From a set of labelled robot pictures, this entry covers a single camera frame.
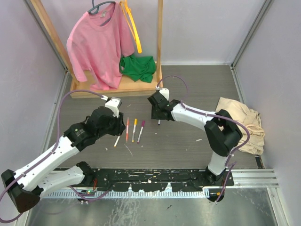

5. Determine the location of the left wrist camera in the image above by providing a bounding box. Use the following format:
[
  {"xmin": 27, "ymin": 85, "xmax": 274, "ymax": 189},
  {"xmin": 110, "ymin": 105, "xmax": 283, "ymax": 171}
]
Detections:
[{"xmin": 104, "ymin": 97, "xmax": 122, "ymax": 118}]

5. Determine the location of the wooden rack right post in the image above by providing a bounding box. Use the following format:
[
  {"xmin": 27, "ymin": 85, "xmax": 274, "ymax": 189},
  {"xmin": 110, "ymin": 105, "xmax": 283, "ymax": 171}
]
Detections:
[{"xmin": 156, "ymin": 0, "xmax": 163, "ymax": 82}]

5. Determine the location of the beige cloth bag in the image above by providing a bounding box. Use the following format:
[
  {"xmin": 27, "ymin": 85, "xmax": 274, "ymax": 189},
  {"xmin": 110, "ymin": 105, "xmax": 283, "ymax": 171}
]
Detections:
[{"xmin": 215, "ymin": 97, "xmax": 265, "ymax": 155}]

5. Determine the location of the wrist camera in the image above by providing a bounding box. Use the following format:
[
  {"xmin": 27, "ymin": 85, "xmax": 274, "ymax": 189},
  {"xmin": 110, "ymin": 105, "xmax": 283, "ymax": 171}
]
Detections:
[
  {"xmin": 156, "ymin": 86, "xmax": 170, "ymax": 100},
  {"xmin": 104, "ymin": 97, "xmax": 122, "ymax": 118}
]

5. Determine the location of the white marker orange tip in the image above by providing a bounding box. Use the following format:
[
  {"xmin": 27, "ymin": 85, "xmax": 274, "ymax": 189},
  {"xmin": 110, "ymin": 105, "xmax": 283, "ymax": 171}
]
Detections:
[{"xmin": 132, "ymin": 124, "xmax": 136, "ymax": 143}]

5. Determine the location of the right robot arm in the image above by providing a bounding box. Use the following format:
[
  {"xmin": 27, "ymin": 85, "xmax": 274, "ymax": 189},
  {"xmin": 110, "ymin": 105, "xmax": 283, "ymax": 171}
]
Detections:
[{"xmin": 148, "ymin": 90, "xmax": 243, "ymax": 186}]

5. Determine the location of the white pen purple end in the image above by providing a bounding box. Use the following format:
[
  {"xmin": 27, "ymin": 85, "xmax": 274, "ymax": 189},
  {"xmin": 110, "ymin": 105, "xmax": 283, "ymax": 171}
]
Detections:
[{"xmin": 137, "ymin": 126, "xmax": 143, "ymax": 144}]

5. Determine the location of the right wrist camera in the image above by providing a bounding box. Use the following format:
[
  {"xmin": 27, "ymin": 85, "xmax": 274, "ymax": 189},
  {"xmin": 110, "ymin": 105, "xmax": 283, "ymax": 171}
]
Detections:
[{"xmin": 156, "ymin": 86, "xmax": 170, "ymax": 100}]

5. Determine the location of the pink shirt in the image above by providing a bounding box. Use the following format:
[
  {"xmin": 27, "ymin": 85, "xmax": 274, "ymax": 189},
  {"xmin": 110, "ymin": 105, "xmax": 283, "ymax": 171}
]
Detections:
[{"xmin": 66, "ymin": 2, "xmax": 135, "ymax": 90}]

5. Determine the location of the grey clothes hanger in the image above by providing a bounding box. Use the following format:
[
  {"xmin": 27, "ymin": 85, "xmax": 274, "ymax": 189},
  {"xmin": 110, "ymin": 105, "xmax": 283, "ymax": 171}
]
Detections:
[{"xmin": 87, "ymin": 0, "xmax": 116, "ymax": 17}]

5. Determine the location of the orange highlighter pen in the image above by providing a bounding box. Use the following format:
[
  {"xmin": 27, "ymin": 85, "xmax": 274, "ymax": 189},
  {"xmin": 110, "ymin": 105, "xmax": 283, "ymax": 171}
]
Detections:
[{"xmin": 126, "ymin": 117, "xmax": 129, "ymax": 143}]

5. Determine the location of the white pen yellow end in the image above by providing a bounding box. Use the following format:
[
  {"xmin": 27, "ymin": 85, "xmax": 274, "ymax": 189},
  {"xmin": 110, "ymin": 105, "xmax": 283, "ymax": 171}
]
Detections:
[{"xmin": 114, "ymin": 136, "xmax": 121, "ymax": 147}]

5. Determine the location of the green cloth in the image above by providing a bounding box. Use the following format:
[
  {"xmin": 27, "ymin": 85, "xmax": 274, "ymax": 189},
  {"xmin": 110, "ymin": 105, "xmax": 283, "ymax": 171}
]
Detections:
[{"xmin": 119, "ymin": 54, "xmax": 156, "ymax": 83}]

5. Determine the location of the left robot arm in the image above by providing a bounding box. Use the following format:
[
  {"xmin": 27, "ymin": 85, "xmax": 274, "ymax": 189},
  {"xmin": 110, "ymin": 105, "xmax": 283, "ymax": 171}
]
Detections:
[{"xmin": 1, "ymin": 107, "xmax": 125, "ymax": 213}]

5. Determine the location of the wooden rack base tray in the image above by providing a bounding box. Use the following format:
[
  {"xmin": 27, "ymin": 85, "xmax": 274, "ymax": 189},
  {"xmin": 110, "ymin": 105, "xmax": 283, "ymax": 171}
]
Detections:
[{"xmin": 70, "ymin": 65, "xmax": 162, "ymax": 99}]

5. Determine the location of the yellow hanger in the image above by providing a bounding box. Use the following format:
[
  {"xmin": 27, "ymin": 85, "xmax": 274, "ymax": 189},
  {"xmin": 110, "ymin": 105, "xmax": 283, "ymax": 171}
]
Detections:
[{"xmin": 119, "ymin": 0, "xmax": 142, "ymax": 54}]

